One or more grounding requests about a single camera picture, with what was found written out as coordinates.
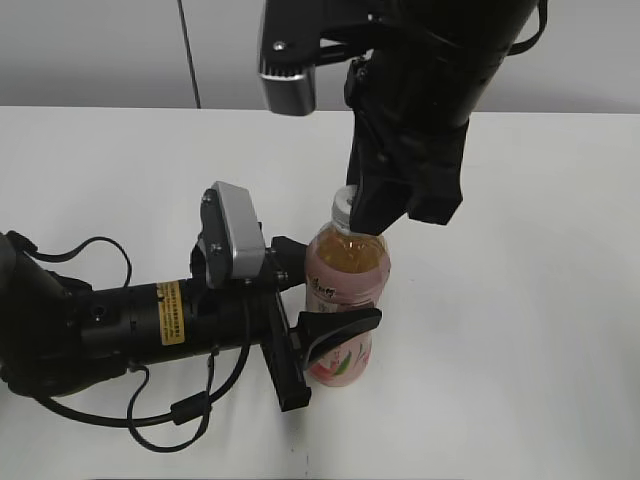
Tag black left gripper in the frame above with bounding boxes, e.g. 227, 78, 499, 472
149, 236, 382, 412

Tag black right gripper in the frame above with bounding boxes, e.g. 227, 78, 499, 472
344, 60, 468, 234

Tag pink oolong tea bottle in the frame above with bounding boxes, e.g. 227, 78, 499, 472
305, 221, 391, 387

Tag white bottle cap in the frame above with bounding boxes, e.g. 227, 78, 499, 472
331, 185, 357, 231

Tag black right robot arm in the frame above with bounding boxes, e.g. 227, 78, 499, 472
344, 1, 548, 235

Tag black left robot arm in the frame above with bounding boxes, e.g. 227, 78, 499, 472
1, 232, 382, 411

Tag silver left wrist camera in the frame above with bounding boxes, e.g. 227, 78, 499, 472
198, 181, 266, 289

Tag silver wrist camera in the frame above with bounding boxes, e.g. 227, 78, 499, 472
198, 181, 266, 289
256, 0, 374, 117

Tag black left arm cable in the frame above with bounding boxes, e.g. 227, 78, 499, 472
19, 236, 251, 453

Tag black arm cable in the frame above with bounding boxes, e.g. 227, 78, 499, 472
509, 0, 548, 56
19, 236, 251, 453

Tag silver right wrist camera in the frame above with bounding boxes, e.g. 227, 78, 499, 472
256, 0, 374, 117

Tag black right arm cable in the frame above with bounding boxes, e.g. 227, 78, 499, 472
509, 0, 548, 56

